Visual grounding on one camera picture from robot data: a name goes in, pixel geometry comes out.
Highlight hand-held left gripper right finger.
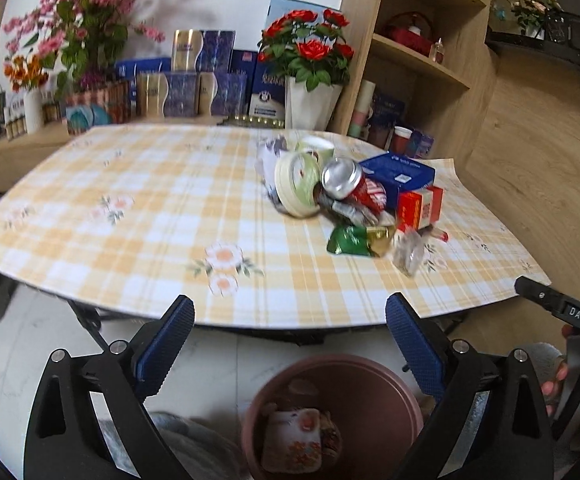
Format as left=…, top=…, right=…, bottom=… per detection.
left=385, top=292, right=556, bottom=480

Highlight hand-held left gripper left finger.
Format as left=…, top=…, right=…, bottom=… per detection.
left=24, top=294, right=195, bottom=480

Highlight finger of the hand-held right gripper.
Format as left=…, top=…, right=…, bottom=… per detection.
left=514, top=275, right=560, bottom=312

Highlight brown plastic waste bin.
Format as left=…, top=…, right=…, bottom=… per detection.
left=241, top=354, right=425, bottom=480

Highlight blue cardboard box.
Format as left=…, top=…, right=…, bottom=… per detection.
left=359, top=152, right=437, bottom=207

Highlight white paper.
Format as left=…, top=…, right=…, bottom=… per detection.
left=254, top=137, right=291, bottom=203

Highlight person's right hand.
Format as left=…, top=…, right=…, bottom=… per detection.
left=541, top=324, right=580, bottom=431

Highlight clear plastic bag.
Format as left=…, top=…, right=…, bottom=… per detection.
left=392, top=227, right=427, bottom=279

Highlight folding table with checked cloth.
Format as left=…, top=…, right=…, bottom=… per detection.
left=0, top=122, right=553, bottom=331

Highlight green gold snack wrapper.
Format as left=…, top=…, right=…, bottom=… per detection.
left=326, top=224, right=397, bottom=259

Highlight red cardboard box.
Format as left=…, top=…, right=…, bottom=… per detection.
left=397, top=186, right=445, bottom=231

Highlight floral printed packet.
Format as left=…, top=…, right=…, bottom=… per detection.
left=261, top=407, right=343, bottom=476

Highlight crushed red soda can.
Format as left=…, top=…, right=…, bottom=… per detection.
left=321, top=157, right=389, bottom=212

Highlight small blue box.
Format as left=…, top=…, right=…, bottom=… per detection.
left=405, top=130, right=436, bottom=160

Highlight red paper cup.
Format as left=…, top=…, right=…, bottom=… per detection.
left=389, top=126, right=413, bottom=155

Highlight dark blue shelf box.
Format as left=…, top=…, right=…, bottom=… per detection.
left=370, top=92, right=406, bottom=147

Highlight black counter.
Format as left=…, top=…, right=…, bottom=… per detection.
left=487, top=10, right=580, bottom=82

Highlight stack of pastel cups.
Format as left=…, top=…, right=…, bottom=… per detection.
left=348, top=80, right=376, bottom=139

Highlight teal plates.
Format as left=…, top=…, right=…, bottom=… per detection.
left=64, top=105, right=111, bottom=136

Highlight white paper flower pot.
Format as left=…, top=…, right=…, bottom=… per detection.
left=284, top=77, right=345, bottom=132

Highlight white ribbed vase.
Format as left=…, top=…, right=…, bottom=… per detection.
left=24, top=89, right=46, bottom=135

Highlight row of small bottles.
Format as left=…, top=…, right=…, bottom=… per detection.
left=0, top=89, right=66, bottom=139

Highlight blue white printed box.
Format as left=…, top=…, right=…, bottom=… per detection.
left=247, top=62, right=287, bottom=128

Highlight pale pink rose bouquet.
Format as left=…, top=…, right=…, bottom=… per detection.
left=510, top=0, right=564, bottom=37

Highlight red teapot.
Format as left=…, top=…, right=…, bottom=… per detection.
left=385, top=11, right=433, bottom=57

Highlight dark blue tall box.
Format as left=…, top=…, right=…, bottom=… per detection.
left=230, top=50, right=259, bottom=77

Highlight wide gold blue gift box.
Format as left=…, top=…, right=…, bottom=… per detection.
left=172, top=30, right=236, bottom=74

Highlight orange artificial flowers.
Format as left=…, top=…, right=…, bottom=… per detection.
left=4, top=55, right=50, bottom=94

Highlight red rose bouquet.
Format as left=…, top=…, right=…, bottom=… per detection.
left=257, top=8, right=355, bottom=93

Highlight wooden shelf unit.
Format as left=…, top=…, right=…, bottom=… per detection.
left=327, top=0, right=499, bottom=171

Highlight pink artificial flower bouquet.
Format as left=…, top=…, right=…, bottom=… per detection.
left=2, top=0, right=201, bottom=106

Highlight large blue box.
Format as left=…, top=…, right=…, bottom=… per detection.
left=265, top=0, right=341, bottom=37

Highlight black folding table frame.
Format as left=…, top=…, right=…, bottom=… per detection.
left=67, top=300, right=471, bottom=348

